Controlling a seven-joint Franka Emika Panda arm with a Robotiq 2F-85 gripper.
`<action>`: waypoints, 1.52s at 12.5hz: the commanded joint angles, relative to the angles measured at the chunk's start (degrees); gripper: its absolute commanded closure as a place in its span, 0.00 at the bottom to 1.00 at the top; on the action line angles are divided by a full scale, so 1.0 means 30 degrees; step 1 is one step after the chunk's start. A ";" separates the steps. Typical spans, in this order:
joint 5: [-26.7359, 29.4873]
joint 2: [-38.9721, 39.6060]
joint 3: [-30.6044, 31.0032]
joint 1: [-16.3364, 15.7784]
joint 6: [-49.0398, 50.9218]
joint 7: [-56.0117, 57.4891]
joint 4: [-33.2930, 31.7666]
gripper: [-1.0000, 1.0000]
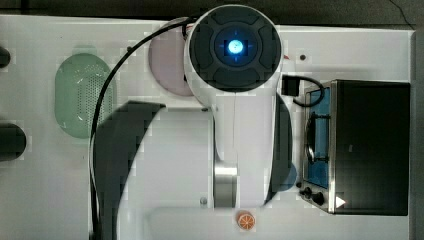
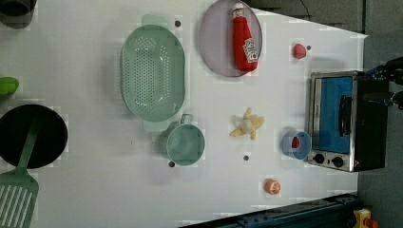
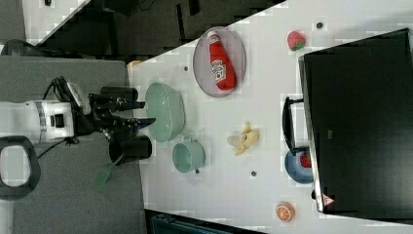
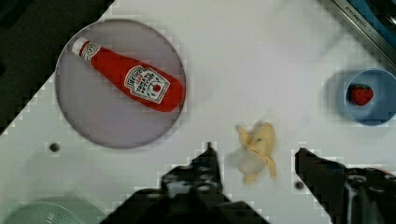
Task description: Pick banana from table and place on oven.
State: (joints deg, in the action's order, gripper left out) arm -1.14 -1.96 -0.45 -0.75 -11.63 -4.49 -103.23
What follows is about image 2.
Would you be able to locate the green mug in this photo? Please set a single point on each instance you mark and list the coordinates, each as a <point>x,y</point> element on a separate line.
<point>185,143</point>

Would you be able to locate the green slotted spatula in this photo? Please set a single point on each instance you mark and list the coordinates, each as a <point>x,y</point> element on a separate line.
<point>18,188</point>

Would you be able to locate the peeled toy banana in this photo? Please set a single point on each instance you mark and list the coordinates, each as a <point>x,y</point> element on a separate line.
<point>250,124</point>

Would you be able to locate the red ketchup bottle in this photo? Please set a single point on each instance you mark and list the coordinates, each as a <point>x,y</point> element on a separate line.
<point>244,48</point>

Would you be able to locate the black silver toaster oven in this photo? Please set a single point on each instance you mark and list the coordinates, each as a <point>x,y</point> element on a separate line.
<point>348,132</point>

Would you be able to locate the green plastic colander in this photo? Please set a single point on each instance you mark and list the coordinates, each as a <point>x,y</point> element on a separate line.
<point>152,73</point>

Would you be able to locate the black round pan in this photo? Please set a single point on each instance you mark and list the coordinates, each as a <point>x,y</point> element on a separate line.
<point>51,141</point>

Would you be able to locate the blue small bowl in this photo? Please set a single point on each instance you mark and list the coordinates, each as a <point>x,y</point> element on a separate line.
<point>300,153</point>

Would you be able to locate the orange slice toy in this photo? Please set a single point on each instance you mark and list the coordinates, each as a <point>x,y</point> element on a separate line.
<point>273,187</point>

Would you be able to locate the green toy vegetable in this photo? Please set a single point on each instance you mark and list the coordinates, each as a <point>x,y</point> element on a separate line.
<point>8,85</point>

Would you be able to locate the black cylinder cup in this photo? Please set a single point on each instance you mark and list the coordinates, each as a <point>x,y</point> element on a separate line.
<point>16,8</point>

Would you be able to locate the blue metal frame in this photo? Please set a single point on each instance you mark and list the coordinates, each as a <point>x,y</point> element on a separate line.
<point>332,212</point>

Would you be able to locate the red toy strawberry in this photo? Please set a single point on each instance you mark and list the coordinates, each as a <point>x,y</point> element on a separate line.
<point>299,51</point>

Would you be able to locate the red strawberry in bowl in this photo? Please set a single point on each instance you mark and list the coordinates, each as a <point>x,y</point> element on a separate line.
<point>295,142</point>

